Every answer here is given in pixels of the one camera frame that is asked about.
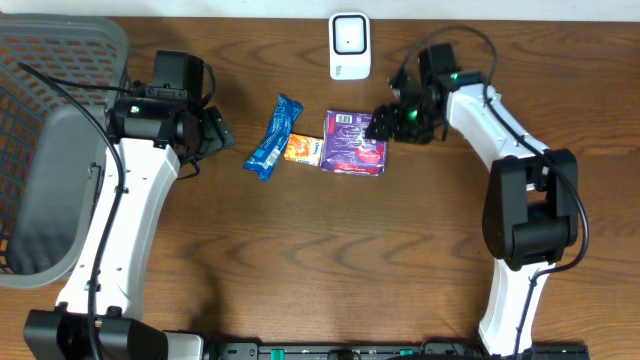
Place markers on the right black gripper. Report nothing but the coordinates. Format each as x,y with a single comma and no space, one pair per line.
390,123

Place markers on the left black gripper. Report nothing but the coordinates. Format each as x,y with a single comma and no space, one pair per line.
212,132

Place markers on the purple Carefree pad pack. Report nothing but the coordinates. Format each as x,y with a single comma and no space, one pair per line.
347,150

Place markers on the blue snack wrapper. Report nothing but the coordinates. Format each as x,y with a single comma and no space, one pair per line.
265,157

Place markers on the orange Kleenex tissue pack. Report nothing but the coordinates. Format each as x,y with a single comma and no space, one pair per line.
304,149

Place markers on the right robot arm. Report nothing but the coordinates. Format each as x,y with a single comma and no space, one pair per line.
532,211

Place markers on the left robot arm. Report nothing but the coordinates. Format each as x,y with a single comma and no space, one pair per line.
98,312

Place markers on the grey plastic mesh basket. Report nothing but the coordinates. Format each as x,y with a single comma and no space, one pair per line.
52,158

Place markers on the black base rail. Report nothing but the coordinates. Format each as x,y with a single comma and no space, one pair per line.
431,349

